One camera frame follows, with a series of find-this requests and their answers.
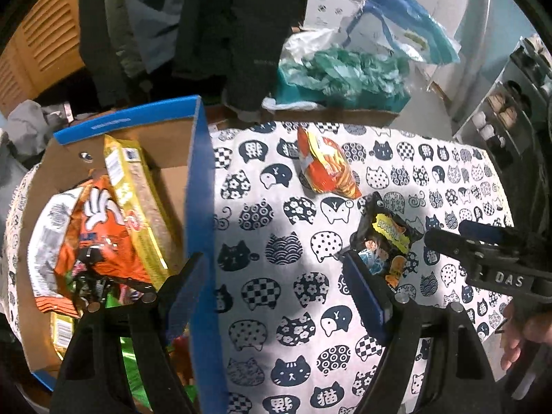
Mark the dark hanging jacket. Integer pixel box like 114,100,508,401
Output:
172,0,303,114

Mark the person's right hand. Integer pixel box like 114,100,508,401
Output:
500,301,552,372

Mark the orange snack packet white glove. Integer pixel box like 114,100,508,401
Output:
54,176,159,316

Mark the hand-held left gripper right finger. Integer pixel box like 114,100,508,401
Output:
341,251,503,414

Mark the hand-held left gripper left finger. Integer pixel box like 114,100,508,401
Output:
49,252,208,414

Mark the long yellow cracker packet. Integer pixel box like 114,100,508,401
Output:
49,312,77,359
102,135,185,288

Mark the shoe rack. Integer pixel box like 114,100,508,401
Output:
452,33,552,174

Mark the grey blue jacket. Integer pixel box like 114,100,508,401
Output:
121,0,187,75

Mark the cat print tablecloth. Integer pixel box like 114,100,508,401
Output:
0,120,516,414

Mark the small black yellow snack packet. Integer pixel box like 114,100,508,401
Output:
349,191,426,293

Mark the grey cloth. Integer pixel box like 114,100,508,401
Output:
0,99,75,170

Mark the orange red chips packet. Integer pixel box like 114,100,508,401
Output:
297,125,364,200

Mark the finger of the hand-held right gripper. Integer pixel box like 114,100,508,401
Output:
424,227,490,265
458,219,519,246

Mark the teal plastic bag pile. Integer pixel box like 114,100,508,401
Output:
276,47,411,111

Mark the white plastic bag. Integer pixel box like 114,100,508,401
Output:
279,29,342,62

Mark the blue plastic bag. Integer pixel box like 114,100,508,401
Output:
345,0,463,64

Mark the green snack packet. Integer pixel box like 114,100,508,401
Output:
101,287,198,414

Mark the wooden louvered door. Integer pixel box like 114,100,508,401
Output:
0,0,88,114

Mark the white cardboard box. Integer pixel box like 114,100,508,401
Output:
302,0,368,32

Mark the blue cardboard box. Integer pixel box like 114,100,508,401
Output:
30,95,230,414

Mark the black jacket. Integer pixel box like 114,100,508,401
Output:
78,0,144,109

